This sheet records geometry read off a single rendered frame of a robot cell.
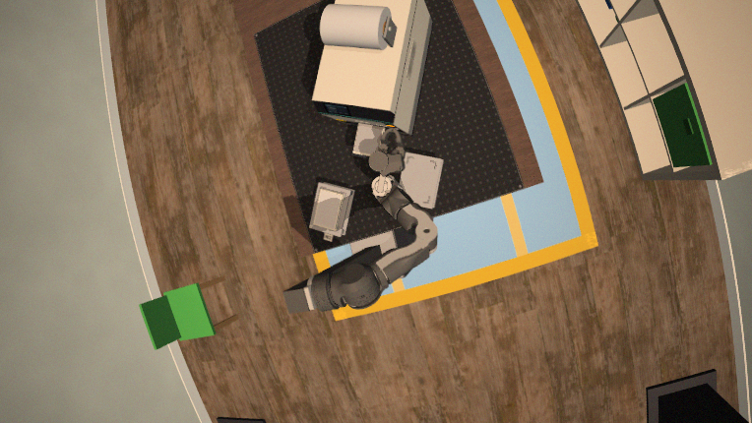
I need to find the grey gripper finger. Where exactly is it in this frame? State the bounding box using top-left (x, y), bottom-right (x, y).
top-left (378, 128), bottom-right (393, 153)
top-left (392, 128), bottom-right (406, 158)

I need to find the beige foil roll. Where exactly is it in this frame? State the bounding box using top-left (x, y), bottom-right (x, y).
top-left (320, 4), bottom-right (392, 50)

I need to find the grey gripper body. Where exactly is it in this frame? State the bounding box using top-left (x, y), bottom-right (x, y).
top-left (368, 150), bottom-right (406, 193)

